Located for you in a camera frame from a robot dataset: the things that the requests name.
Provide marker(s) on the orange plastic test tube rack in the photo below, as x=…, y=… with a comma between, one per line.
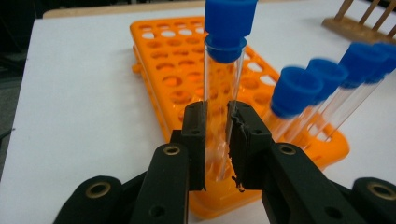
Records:
x=174, y=62

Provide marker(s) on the blue-capped glass test tube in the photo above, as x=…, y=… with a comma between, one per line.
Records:
x=230, y=21
x=389, y=54
x=362, y=59
x=295, y=90
x=331, y=73

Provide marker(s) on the white board sheet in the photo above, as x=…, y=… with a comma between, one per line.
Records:
x=77, y=93

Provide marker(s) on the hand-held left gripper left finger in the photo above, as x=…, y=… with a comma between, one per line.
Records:
x=174, y=174

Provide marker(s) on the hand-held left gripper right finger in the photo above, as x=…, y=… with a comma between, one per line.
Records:
x=274, y=174

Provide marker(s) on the wooden peg test tube rack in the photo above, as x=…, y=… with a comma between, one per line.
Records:
x=351, y=29

